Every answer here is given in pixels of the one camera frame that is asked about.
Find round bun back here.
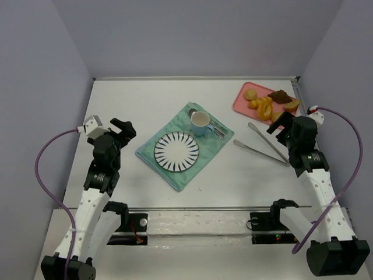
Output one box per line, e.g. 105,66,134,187
244,89,257,101

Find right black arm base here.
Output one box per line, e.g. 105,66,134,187
246,212,298,245

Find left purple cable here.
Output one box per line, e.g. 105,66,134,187
34,127,85,280

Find metal spoon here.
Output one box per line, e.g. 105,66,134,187
188,108,226,139

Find striped long bread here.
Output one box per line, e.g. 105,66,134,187
248,96,272,110

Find sliced baguette piece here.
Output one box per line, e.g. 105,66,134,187
283,100,301,113

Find round bun front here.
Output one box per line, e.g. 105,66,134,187
270,112,283,123

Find pink tray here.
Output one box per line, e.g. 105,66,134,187
233,82,300,125

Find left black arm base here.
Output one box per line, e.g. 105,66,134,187
107,212,148,246

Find white blue striped plate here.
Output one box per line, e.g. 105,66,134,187
154,131,199,172

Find green cloth mat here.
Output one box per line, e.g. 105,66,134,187
135,102,234,192

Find metal tongs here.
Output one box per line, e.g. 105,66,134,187
233,121,290,167

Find metal table rail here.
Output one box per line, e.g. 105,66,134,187
93,76,298,82

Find light blue mug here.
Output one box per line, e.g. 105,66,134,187
191,111,214,137

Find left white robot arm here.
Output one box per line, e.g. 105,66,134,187
41,115,136,279

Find round bun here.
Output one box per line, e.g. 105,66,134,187
244,89,257,101
270,112,283,123

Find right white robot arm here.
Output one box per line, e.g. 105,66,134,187
267,106,370,277

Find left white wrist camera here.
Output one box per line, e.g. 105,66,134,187
83,115,109,139

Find orange ring bread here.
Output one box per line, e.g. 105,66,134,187
256,101,273,121

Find dark chocolate bread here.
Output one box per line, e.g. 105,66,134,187
268,90,293,104

